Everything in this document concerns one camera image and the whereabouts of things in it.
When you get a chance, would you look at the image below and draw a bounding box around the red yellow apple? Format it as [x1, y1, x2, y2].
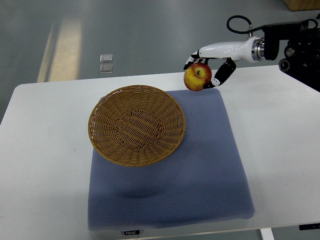
[183, 62, 214, 92]

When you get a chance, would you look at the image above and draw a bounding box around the black table control panel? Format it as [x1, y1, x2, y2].
[299, 223, 320, 231]

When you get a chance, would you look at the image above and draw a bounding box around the blue grey padded mat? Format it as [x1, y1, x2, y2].
[88, 88, 255, 231]

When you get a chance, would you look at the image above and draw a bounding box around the upper floor outlet plate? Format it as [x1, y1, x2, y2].
[99, 53, 113, 63]

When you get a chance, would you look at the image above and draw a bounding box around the white table leg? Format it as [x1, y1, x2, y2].
[259, 228, 275, 240]

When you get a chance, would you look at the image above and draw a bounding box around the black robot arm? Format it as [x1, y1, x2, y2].
[226, 15, 320, 91]

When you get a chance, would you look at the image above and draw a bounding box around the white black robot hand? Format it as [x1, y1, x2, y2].
[183, 37, 264, 89]

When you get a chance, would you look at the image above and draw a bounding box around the black table brand label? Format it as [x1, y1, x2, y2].
[123, 230, 140, 236]

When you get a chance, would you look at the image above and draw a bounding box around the brown cardboard box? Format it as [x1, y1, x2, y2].
[283, 0, 320, 12]

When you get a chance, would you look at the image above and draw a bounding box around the brown wicker basket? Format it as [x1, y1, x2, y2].
[88, 85, 186, 167]

